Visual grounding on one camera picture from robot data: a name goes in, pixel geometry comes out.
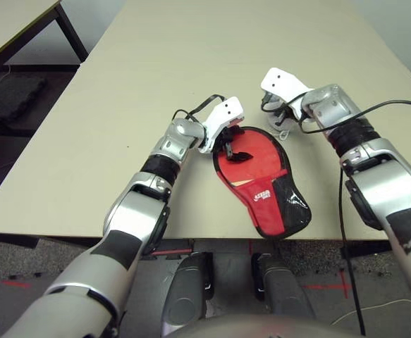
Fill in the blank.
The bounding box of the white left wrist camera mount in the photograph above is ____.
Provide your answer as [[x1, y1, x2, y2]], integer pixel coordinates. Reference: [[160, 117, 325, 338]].
[[197, 96, 245, 154]]

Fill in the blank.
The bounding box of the beige side table black frame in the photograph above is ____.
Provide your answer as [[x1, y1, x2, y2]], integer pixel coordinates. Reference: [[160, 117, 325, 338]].
[[0, 0, 89, 71]]

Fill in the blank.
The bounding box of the white cloth pouch with cord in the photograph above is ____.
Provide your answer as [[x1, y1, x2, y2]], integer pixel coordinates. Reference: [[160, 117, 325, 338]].
[[267, 112, 293, 141]]

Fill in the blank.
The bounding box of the thin white floor cable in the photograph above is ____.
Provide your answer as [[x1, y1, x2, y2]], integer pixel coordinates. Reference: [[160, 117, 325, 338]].
[[331, 298, 411, 327]]

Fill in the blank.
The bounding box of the grey robot torso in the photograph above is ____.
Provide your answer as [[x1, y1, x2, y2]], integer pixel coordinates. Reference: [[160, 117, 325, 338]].
[[161, 315, 333, 338]]

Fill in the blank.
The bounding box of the grey robot leg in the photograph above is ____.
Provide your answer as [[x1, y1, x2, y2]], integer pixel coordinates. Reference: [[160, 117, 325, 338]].
[[251, 251, 315, 320], [162, 251, 215, 330]]

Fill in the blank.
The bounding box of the black foam mat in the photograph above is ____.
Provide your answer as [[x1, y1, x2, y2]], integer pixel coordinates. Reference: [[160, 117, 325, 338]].
[[0, 72, 47, 123]]

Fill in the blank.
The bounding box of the looping black cable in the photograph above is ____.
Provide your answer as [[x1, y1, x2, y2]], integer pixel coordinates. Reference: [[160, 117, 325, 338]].
[[298, 100, 411, 134]]

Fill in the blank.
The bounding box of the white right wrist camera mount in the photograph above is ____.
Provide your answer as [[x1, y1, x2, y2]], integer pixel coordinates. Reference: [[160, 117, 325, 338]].
[[260, 67, 315, 106]]

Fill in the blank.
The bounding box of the grey right robot leg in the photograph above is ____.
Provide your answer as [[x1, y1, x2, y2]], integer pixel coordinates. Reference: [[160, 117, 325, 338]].
[[251, 251, 315, 320]]

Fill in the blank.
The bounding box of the hanging black cable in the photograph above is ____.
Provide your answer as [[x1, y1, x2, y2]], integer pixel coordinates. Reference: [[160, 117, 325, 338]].
[[338, 168, 367, 335]]

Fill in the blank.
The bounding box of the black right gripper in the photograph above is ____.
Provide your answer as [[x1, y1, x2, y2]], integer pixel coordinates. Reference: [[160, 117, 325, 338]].
[[261, 92, 291, 121]]

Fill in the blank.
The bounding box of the grey left robot leg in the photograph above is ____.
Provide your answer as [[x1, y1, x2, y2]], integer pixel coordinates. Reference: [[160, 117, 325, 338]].
[[162, 251, 215, 330]]

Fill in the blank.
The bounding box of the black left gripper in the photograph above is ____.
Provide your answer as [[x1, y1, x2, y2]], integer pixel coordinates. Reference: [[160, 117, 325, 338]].
[[214, 126, 254, 164]]

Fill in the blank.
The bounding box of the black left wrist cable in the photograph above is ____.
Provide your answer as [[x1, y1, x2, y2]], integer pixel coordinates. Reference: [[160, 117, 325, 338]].
[[172, 94, 227, 124]]

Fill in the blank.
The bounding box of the red and black paddle case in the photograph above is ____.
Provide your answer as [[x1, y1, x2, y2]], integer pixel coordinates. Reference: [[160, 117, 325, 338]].
[[211, 125, 313, 240]]

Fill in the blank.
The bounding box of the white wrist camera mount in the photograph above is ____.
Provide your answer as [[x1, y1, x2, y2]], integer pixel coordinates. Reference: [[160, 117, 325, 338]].
[[260, 67, 315, 106], [197, 96, 245, 154]]

